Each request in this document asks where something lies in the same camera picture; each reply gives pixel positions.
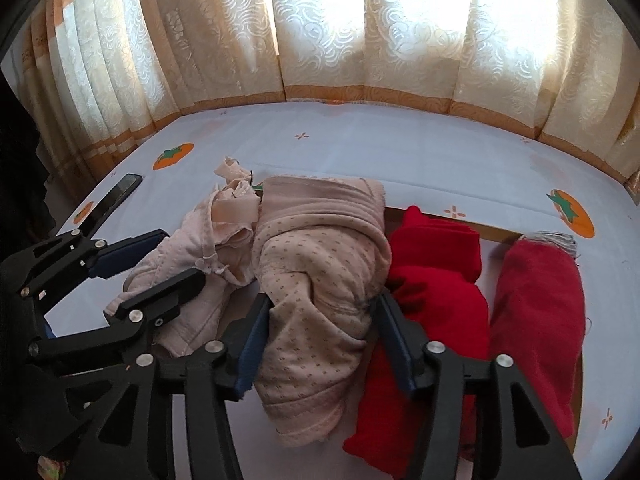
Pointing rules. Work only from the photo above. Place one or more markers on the bright red fleece underwear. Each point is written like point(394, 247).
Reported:
point(435, 290)

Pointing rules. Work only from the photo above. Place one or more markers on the black smartphone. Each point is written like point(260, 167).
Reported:
point(112, 200)

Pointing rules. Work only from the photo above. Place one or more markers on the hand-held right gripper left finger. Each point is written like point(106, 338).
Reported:
point(250, 350)

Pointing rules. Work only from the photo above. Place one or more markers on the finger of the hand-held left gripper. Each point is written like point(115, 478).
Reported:
point(165, 295)
point(130, 252)

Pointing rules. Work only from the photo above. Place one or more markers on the white printed table sheet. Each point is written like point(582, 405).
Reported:
point(375, 150)

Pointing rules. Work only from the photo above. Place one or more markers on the cream patterned curtain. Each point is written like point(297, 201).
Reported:
point(200, 35)

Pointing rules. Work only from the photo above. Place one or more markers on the pink dotted underwear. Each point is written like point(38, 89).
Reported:
point(320, 270)

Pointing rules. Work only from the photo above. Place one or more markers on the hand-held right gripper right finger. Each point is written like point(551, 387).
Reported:
point(395, 345)

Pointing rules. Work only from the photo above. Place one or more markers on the dark red underwear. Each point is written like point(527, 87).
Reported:
point(540, 320)

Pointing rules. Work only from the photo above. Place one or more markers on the pale pink lace underwear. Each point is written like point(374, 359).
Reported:
point(200, 240)

